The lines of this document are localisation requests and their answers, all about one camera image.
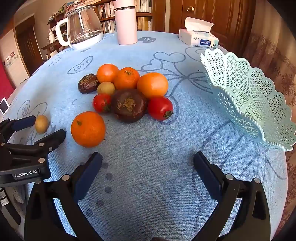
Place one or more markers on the glass kettle white handle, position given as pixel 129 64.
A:
pixel 83 28

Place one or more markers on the mint lattice fruit basket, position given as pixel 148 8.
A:
pixel 249 99

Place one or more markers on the white phone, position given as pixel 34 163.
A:
pixel 4 106

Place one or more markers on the mandarin orange with stem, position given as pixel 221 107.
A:
pixel 126 78

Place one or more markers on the tissue pack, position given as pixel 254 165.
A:
pixel 197 33

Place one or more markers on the large front orange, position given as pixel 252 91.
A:
pixel 88 129

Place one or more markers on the pink thermos bottle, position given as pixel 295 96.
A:
pixel 126 21

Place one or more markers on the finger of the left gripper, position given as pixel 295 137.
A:
pixel 8 127
pixel 42 146

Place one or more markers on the red tomato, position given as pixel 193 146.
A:
pixel 160 108
pixel 102 103

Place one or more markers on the patterned beige curtain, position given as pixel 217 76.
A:
pixel 271 47

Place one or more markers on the small dark passion fruit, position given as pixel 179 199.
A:
pixel 88 84

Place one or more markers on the blue patterned tablecloth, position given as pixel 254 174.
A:
pixel 147 186

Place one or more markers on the smooth orange fruit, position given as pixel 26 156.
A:
pixel 152 84
pixel 107 73

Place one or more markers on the small wooden side table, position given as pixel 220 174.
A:
pixel 54 46

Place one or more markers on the wooden bookshelf with books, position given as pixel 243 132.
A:
pixel 112 13

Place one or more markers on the large dark passion fruit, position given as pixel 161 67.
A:
pixel 128 105

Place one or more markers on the smooth orange fruit back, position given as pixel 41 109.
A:
pixel 107 73

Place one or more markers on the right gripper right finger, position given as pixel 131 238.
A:
pixel 252 221

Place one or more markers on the brown wooden door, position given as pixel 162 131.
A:
pixel 233 19

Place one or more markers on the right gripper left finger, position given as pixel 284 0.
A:
pixel 42 221

